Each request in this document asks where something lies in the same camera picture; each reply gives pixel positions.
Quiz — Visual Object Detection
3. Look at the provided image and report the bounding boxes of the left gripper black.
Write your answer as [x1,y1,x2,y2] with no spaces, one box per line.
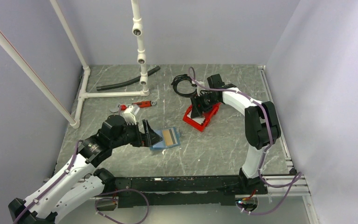
[110,119,162,148]

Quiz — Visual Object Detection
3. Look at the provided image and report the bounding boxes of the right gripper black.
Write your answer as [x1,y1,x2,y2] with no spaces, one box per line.
[190,92,220,119]

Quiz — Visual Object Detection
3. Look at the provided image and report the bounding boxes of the red plastic bin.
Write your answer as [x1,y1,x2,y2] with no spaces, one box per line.
[182,103,220,132]

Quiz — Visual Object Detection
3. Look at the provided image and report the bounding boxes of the gold credit card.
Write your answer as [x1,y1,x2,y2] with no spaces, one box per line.
[162,127,180,147]

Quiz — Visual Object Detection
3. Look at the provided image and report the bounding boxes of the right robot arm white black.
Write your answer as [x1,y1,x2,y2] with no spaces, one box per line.
[190,74,281,194]

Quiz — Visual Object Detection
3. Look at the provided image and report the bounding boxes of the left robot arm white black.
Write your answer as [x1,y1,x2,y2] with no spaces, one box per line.
[8,115,163,224]

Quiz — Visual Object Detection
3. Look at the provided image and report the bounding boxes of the white cards in bin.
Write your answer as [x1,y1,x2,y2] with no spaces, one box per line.
[192,116,205,124]

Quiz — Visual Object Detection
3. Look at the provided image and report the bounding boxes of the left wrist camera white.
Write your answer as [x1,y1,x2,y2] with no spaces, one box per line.
[119,104,140,125]

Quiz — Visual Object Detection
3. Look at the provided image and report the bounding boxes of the red handled adjustable wrench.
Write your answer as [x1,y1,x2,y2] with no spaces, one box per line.
[109,100,158,113]

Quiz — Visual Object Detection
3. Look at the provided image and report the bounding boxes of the coiled black cable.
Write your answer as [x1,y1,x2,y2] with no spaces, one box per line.
[171,74,200,98]

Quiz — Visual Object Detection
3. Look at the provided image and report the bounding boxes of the black rubber hose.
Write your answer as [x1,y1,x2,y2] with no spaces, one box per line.
[96,65,161,91]

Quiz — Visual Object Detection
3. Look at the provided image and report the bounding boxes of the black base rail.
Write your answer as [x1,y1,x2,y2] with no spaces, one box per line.
[100,175,268,208]

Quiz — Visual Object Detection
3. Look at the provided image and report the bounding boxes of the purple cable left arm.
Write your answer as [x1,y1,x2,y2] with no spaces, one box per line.
[12,140,150,224]

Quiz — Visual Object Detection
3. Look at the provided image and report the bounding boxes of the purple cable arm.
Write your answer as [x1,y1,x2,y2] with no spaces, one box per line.
[12,140,150,224]
[187,66,303,216]

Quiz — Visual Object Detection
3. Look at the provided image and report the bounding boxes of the white PVC pipe frame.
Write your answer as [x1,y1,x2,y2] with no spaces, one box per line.
[0,0,150,129]

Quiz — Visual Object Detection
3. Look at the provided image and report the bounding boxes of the aluminium rail right side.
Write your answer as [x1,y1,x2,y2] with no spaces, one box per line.
[257,65,311,197]

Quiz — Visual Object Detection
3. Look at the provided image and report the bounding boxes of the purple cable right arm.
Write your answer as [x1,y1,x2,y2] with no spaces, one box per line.
[187,66,303,216]

